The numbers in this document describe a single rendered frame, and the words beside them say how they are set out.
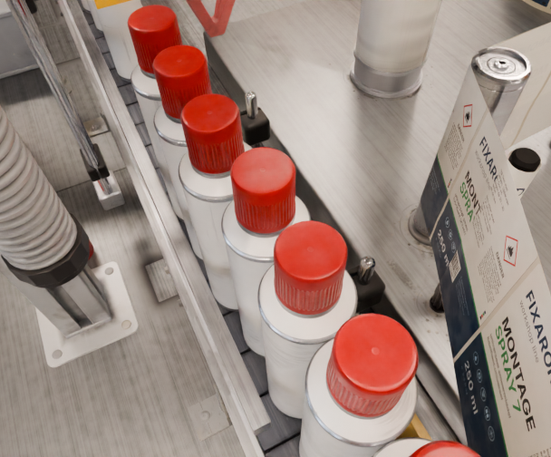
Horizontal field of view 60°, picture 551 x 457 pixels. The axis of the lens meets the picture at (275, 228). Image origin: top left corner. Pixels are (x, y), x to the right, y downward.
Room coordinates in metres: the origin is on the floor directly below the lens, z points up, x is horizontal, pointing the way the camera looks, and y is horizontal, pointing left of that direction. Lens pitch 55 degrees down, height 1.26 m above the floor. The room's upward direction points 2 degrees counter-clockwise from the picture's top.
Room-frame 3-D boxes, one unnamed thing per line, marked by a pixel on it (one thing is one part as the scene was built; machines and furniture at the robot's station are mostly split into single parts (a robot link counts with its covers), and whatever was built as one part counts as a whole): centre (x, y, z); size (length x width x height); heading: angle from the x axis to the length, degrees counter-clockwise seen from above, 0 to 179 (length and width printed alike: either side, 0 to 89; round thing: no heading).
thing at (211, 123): (0.20, 0.03, 0.98); 0.05 x 0.05 x 0.20
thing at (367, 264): (0.18, -0.05, 0.89); 0.06 x 0.03 x 0.12; 114
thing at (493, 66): (0.26, -0.15, 0.97); 0.05 x 0.05 x 0.19
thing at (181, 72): (0.25, 0.05, 0.98); 0.05 x 0.05 x 0.20
